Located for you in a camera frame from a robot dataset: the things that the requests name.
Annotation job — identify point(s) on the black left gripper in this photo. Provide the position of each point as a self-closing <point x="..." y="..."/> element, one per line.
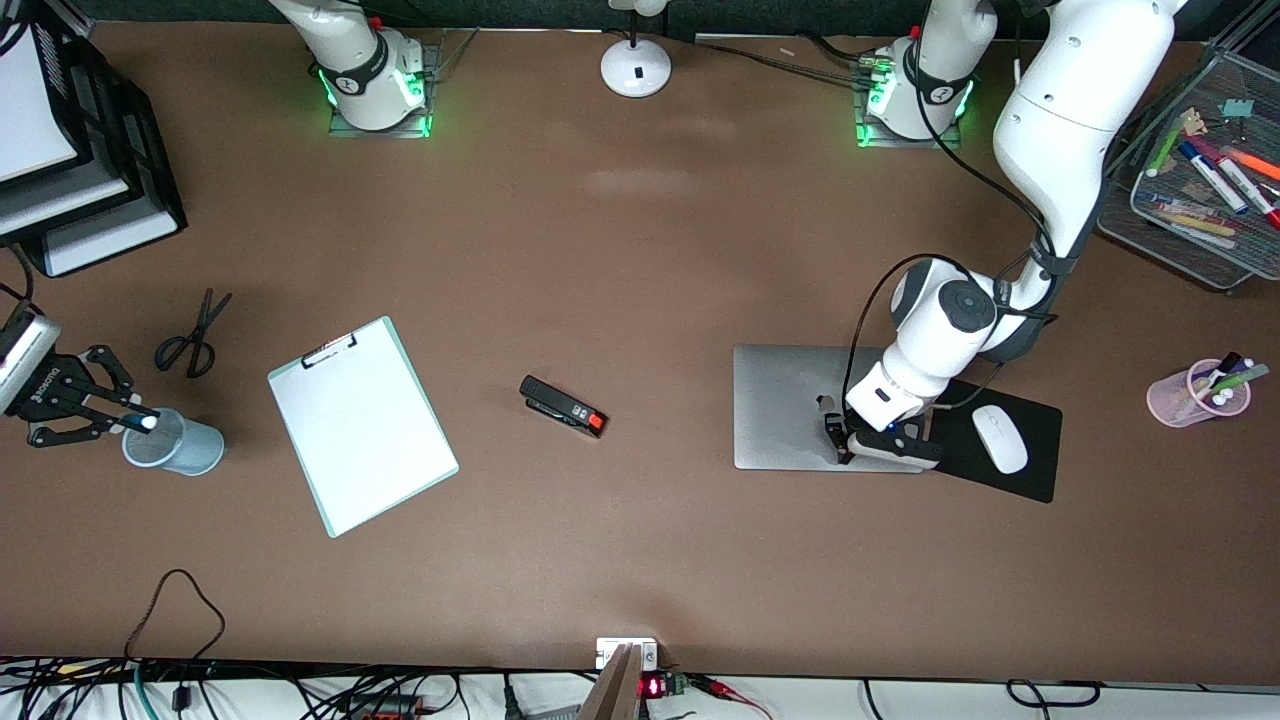
<point x="835" y="432"/>

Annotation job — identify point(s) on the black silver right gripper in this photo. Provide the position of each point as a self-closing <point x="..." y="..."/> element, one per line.
<point x="48" y="397"/>

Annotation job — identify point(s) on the silver laptop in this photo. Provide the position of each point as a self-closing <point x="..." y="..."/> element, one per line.
<point x="780" y="410"/>

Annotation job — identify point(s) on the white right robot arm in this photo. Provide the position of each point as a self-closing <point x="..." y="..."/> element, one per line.
<point x="370" y="80"/>

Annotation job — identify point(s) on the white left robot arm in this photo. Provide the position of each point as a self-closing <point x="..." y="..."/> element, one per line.
<point x="1060" y="100"/>

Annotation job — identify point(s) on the black marker in cup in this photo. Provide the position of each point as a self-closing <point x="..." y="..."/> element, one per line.
<point x="1225" y="368"/>

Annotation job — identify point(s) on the green marker in cup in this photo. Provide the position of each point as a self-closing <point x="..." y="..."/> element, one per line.
<point x="1248" y="377"/>

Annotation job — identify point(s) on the yellow marker in tray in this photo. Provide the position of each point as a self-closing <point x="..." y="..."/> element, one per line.
<point x="1195" y="225"/>

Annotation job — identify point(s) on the green marker in tray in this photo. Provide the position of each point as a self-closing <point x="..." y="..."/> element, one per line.
<point x="1165" y="150"/>

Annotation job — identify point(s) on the blue white marker in tray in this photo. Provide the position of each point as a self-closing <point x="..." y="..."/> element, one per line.
<point x="1210" y="177"/>

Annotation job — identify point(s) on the white marker with red cap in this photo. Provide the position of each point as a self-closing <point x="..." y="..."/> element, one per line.
<point x="1250" y="192"/>

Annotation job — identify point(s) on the blue mesh pen cup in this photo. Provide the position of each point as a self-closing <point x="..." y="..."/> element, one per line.
<point x="190" y="450"/>

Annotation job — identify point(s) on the white computer mouse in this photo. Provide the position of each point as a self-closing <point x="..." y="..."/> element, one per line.
<point x="1000" y="440"/>

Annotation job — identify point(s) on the black mouse pad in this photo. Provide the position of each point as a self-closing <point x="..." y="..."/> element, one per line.
<point x="1040" y="440"/>

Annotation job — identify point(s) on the black stacked paper tray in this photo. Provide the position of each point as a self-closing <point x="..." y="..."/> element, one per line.
<point x="140" y="170"/>

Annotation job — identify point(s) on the green clipboard with white paper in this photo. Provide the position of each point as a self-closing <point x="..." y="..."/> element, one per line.
<point x="360" y="430"/>

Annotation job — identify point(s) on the black stapler with red end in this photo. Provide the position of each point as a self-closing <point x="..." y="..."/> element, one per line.
<point x="560" y="405"/>

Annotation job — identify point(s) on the white paper sheet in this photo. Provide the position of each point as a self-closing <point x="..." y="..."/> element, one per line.
<point x="25" y="110"/>

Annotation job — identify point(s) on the circuit board with red display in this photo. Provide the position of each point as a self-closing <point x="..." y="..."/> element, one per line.
<point x="662" y="686"/>

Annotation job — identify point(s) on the white socket box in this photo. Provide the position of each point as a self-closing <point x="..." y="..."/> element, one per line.
<point x="612" y="650"/>

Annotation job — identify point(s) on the pink mesh pen cup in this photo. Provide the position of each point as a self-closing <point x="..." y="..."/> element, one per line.
<point x="1170" y="400"/>

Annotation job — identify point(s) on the grey metal mesh tray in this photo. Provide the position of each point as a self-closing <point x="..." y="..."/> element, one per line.
<point x="1130" y="215"/>

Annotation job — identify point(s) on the white round lamp base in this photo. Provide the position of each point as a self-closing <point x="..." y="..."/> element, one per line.
<point x="636" y="70"/>

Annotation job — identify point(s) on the orange highlighter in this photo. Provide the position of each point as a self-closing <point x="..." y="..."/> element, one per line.
<point x="1255" y="160"/>

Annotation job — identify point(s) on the teal eraser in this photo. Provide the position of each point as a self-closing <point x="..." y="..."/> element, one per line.
<point x="1237" y="108"/>

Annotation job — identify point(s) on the grey camera post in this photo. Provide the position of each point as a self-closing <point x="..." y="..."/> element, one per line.
<point x="615" y="690"/>

